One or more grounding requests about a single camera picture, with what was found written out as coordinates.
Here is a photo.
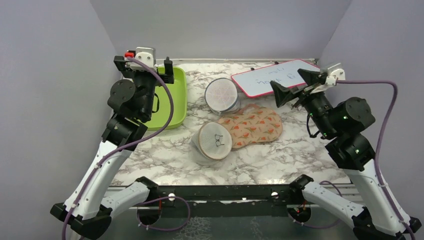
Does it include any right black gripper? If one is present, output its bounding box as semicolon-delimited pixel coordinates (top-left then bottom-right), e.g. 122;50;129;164
269;69;336;137

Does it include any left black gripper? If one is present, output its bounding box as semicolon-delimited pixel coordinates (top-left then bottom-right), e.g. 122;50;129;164
116;56;173;119

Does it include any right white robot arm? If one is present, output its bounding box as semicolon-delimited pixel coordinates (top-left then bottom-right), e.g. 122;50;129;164
270;69;422;240

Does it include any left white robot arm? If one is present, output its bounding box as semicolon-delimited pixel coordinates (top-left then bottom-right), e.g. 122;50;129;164
50;51;175;240

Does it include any pink framed whiteboard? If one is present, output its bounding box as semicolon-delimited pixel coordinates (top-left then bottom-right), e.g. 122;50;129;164
231;59;320;98

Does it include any floral fabric pouch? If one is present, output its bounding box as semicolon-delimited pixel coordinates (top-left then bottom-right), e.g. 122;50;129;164
217;103;283;149

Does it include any green plastic tray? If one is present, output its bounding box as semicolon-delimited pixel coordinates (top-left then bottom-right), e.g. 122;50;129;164
143;66;188;131

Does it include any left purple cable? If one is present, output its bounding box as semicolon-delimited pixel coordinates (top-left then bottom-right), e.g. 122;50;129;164
61;56;175;240

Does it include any purple cable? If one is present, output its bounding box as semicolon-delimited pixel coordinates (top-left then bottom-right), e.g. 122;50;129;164
61;56;175;240
336;79;417;240

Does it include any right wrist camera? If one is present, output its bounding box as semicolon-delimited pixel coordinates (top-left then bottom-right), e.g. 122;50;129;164
311;62;346;94

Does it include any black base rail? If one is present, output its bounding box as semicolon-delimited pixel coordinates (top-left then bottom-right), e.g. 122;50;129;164
136;184;312;223

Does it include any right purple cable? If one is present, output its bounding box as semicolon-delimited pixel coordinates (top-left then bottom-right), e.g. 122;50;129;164
336;79;417;240

